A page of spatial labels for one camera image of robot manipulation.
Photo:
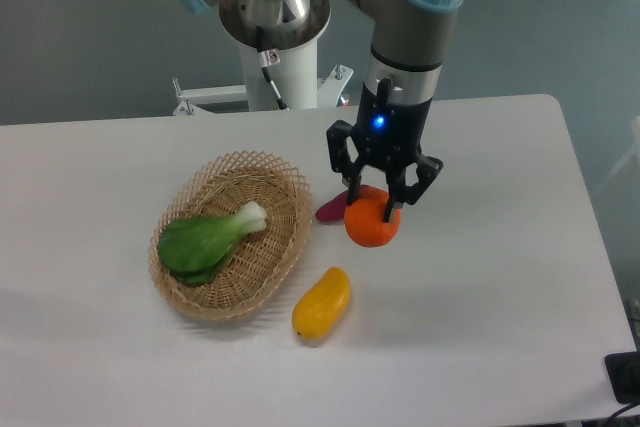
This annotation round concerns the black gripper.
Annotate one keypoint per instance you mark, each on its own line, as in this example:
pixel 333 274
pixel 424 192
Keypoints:
pixel 392 122

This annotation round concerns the orange fruit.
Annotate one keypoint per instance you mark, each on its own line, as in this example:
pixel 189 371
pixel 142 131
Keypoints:
pixel 365 225

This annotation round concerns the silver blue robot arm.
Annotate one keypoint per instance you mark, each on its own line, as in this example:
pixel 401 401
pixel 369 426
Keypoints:
pixel 278 45

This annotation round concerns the purple sweet potato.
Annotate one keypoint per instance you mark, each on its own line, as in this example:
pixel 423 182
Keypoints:
pixel 334 210

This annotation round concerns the yellow mango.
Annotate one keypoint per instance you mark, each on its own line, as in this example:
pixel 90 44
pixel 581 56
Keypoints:
pixel 319 310

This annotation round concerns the green bok choy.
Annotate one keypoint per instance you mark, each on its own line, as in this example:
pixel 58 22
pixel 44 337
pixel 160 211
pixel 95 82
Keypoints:
pixel 194 249

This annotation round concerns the black device at table edge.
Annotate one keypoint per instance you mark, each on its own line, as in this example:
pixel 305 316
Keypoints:
pixel 623 372

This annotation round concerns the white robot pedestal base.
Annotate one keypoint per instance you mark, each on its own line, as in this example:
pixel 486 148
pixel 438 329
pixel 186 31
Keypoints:
pixel 277 79

